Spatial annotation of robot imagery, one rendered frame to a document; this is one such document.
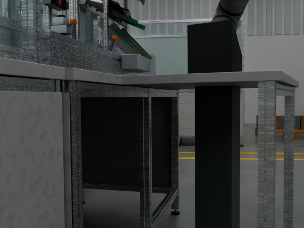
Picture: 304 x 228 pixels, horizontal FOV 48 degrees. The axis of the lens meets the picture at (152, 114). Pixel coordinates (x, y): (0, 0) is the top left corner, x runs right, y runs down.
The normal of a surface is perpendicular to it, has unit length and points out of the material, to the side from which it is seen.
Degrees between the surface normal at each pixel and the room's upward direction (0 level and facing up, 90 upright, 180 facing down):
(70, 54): 90
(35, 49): 90
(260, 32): 90
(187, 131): 90
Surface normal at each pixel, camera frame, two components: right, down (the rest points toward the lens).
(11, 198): 0.97, 0.00
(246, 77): -0.44, 0.05
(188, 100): -0.11, 0.05
